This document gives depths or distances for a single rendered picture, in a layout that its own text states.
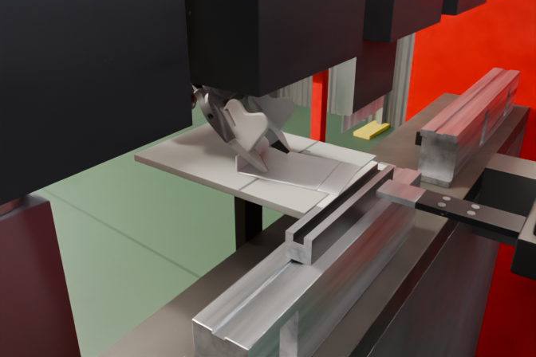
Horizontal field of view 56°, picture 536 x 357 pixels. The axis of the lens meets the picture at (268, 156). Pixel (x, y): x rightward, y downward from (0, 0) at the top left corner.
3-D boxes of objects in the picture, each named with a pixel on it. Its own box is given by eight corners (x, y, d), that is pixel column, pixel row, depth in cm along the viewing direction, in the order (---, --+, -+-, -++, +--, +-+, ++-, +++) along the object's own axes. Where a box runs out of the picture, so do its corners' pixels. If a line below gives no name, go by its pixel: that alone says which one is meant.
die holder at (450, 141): (486, 104, 125) (494, 67, 121) (513, 109, 121) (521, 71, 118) (413, 179, 87) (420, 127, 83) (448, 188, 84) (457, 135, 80)
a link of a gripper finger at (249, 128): (279, 158, 55) (242, 85, 57) (243, 180, 59) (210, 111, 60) (294, 153, 58) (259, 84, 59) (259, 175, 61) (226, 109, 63)
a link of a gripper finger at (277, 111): (314, 135, 63) (265, 81, 60) (281, 157, 66) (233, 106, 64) (320, 123, 65) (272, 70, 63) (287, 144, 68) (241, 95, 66)
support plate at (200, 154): (222, 122, 80) (222, 116, 80) (376, 162, 66) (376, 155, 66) (134, 161, 67) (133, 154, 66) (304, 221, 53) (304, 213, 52)
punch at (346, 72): (373, 106, 59) (381, 23, 55) (390, 109, 58) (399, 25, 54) (333, 131, 52) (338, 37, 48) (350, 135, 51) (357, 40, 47)
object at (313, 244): (369, 182, 65) (372, 161, 64) (392, 188, 64) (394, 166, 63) (285, 256, 51) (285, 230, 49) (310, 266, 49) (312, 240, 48)
